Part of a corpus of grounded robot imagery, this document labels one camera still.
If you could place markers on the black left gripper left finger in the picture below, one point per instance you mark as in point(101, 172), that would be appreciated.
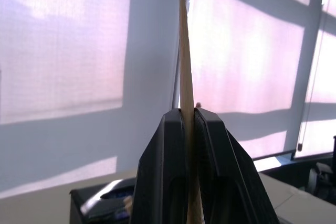
point(160, 166)

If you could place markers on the wooden chopstick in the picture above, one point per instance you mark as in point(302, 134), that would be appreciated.
point(185, 77)

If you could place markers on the white roller blind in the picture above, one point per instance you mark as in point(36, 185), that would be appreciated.
point(60, 43)
point(241, 51)

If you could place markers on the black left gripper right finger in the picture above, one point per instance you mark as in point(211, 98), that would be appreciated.
point(225, 166)

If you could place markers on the dark machine with white parts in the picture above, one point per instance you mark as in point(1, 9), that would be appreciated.
point(321, 179)

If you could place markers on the black office printer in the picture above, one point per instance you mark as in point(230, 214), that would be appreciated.
point(105, 203)

